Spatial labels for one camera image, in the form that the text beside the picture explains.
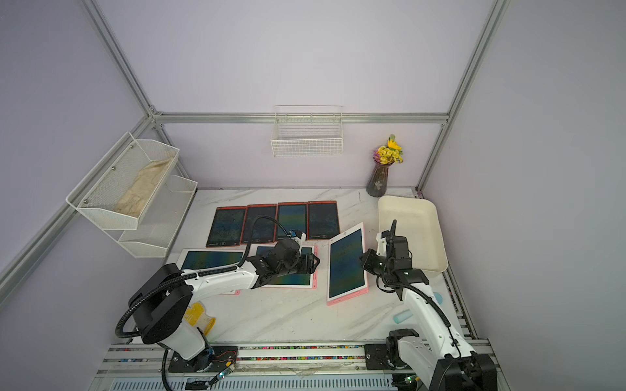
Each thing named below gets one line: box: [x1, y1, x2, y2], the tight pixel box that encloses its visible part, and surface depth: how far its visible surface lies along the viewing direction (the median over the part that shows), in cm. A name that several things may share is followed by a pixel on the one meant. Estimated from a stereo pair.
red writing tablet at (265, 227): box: [240, 203, 278, 245], surface depth 109 cm
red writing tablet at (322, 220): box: [307, 200, 340, 241], surface depth 110 cm
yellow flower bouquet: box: [372, 133, 404, 165], surface depth 103 cm
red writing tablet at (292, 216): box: [277, 202, 309, 240], surface depth 113 cm
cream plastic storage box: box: [377, 195, 449, 274], surface depth 111 cm
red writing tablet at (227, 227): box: [205, 206, 247, 248], surface depth 107 cm
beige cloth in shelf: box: [114, 157, 173, 218], surface depth 81 cm
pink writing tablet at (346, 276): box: [326, 221, 369, 307], surface depth 92 cm
